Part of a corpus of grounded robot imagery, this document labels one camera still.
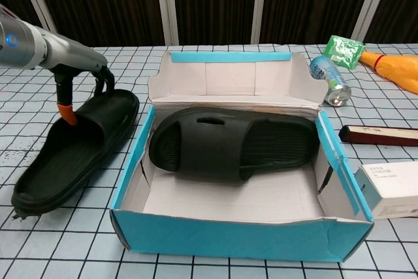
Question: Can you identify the white small carton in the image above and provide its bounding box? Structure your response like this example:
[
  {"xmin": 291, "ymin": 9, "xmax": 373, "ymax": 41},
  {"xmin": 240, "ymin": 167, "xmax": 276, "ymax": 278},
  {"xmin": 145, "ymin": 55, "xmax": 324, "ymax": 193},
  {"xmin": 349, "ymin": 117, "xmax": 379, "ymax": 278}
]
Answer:
[{"xmin": 355, "ymin": 160, "xmax": 418, "ymax": 221}]

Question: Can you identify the blue green drink can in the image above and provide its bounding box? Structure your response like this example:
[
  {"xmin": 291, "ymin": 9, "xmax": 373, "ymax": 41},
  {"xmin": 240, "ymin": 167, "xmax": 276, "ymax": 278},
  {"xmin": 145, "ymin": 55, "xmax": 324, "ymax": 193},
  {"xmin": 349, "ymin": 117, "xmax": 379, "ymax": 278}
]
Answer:
[{"xmin": 309, "ymin": 55, "xmax": 352, "ymax": 107}]

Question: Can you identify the blue checkered tablecloth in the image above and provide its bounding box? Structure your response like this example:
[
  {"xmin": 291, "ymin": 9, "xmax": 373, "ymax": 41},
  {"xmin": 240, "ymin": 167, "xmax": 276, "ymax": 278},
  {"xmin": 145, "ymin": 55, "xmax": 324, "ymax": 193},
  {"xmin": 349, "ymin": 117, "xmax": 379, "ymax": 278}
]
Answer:
[{"xmin": 0, "ymin": 42, "xmax": 418, "ymax": 279}]

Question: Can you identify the green snack packet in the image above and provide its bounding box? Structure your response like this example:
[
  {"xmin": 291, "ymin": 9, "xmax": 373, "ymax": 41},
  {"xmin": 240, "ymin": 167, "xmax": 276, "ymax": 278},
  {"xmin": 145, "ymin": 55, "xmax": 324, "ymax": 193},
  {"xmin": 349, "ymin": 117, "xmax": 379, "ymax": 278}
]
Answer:
[{"xmin": 323, "ymin": 35, "xmax": 366, "ymax": 71}]

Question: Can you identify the light blue shoe box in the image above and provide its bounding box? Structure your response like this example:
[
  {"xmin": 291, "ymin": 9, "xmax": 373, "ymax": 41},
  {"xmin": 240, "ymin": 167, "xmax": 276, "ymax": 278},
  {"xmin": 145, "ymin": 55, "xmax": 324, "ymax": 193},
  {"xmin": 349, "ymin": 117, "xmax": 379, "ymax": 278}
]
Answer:
[{"xmin": 109, "ymin": 50, "xmax": 375, "ymax": 263}]

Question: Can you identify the yellow rubber chicken toy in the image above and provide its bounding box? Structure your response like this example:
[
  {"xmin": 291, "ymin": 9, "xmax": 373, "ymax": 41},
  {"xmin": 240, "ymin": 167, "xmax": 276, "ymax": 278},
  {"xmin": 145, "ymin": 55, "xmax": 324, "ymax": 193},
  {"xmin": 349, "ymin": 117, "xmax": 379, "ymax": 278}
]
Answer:
[{"xmin": 358, "ymin": 50, "xmax": 418, "ymax": 95}]

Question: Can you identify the black rubber slipper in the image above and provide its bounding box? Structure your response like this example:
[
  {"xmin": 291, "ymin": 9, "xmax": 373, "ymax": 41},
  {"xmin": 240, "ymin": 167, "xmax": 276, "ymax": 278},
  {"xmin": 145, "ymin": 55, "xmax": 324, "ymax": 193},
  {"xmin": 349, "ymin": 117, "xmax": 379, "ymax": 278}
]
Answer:
[{"xmin": 148, "ymin": 106, "xmax": 317, "ymax": 188}]

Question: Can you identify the black slipper with frayed heel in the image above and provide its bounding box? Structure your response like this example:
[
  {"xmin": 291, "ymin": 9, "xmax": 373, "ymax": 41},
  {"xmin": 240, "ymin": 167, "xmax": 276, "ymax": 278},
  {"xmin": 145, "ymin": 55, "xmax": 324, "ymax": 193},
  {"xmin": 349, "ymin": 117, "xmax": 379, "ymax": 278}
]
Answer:
[{"xmin": 11, "ymin": 88, "xmax": 140, "ymax": 223}]

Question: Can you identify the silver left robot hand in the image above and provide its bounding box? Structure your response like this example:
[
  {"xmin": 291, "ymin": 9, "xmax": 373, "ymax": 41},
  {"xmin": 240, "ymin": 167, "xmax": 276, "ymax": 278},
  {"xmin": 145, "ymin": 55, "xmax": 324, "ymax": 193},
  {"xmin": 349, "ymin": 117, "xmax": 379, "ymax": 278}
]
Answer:
[{"xmin": 40, "ymin": 32, "xmax": 116, "ymax": 126}]

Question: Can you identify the dark red long box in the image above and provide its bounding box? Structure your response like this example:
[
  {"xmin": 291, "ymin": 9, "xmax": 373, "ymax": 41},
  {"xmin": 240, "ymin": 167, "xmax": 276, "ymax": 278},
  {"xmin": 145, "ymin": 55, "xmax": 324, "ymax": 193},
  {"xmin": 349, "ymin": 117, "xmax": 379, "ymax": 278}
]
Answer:
[{"xmin": 338, "ymin": 124, "xmax": 418, "ymax": 148}]

